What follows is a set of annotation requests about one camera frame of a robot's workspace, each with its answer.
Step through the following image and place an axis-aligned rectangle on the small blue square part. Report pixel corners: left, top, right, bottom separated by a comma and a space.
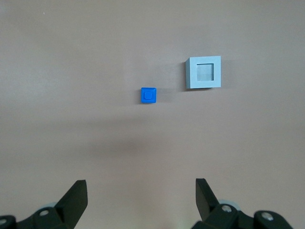
140, 87, 158, 104

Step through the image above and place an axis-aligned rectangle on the gray square hollow base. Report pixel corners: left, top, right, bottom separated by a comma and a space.
184, 56, 222, 91

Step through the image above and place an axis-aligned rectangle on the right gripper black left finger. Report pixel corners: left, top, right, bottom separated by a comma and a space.
16, 180, 88, 229

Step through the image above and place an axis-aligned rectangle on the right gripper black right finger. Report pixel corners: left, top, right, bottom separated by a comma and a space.
193, 178, 254, 229

